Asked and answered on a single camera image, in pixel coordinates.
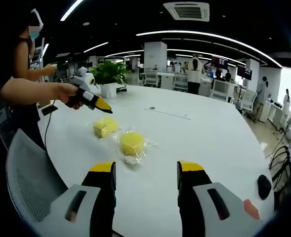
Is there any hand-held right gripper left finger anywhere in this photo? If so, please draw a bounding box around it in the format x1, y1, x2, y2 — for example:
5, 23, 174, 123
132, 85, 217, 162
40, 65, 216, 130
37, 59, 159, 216
38, 161, 117, 237

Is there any ceiling air conditioner vent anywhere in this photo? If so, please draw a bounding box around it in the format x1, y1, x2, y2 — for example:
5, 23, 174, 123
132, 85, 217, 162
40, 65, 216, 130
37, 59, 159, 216
163, 1, 210, 22

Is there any round yellow wrapped cake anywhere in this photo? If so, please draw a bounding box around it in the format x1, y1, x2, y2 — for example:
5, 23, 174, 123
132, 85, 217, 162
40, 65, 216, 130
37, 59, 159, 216
115, 127, 160, 171

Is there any straight ceiling light strip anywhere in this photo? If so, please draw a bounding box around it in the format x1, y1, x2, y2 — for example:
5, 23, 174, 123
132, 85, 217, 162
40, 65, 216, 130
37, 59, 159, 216
60, 0, 85, 22

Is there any potted green plant white pot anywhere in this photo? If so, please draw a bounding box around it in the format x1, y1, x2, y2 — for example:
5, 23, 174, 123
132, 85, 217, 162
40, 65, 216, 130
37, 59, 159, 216
89, 60, 132, 99

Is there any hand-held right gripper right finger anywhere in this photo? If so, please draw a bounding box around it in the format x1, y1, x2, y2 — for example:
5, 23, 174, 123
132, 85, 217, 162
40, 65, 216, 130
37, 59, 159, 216
176, 160, 266, 237

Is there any black cable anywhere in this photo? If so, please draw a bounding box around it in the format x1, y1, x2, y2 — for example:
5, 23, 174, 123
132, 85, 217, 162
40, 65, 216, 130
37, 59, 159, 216
43, 98, 57, 152

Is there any long curved ceiling light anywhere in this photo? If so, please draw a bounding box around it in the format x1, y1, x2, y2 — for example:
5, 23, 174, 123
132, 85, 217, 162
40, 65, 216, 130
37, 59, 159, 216
136, 30, 283, 68

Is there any white office chair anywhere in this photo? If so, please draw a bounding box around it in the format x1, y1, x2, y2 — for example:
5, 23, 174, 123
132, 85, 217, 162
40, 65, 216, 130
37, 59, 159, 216
210, 79, 235, 102
236, 88, 257, 114
144, 69, 161, 87
172, 73, 188, 92

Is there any black flat phone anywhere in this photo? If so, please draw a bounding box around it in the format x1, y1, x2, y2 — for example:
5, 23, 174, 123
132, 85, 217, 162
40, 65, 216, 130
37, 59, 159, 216
41, 105, 58, 116

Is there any square yellow wrapped cake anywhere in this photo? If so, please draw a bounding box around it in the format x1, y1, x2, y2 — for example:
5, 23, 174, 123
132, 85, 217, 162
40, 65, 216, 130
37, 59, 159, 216
87, 116, 123, 141

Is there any grey mesh office chair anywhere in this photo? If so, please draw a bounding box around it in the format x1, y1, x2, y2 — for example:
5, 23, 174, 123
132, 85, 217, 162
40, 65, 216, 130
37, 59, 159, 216
6, 128, 69, 225

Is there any square yellow silicone block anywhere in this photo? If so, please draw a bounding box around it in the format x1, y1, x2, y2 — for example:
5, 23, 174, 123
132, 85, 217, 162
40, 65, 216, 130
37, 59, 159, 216
92, 118, 120, 138

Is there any person's right hand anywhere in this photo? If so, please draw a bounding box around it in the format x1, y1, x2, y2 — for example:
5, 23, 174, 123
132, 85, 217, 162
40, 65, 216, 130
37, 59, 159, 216
243, 198, 261, 220

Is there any wall screen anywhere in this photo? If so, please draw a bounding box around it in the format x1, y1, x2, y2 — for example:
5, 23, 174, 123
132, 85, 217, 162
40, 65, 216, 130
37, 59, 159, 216
237, 64, 253, 79
211, 55, 229, 70

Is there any white head-mounted device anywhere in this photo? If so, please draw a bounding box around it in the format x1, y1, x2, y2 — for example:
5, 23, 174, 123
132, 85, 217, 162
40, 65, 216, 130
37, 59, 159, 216
30, 8, 44, 28

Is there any round yellow silicone block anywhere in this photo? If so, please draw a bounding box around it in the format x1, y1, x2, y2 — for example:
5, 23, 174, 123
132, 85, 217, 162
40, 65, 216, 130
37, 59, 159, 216
120, 131, 145, 156

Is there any white table cable cover strip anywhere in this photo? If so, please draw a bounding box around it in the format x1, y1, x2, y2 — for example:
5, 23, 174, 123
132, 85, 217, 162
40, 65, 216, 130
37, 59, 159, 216
144, 106, 192, 120

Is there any black frame chair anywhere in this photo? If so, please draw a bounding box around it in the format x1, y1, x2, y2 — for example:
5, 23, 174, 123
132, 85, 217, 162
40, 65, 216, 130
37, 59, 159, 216
268, 144, 291, 193

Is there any person's left hand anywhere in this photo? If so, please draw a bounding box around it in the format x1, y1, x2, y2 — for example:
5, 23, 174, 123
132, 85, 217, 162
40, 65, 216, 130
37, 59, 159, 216
58, 83, 79, 104

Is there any black computer mouse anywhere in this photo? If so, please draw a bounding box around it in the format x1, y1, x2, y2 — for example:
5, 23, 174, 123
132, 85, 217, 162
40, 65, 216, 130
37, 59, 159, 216
257, 174, 272, 200

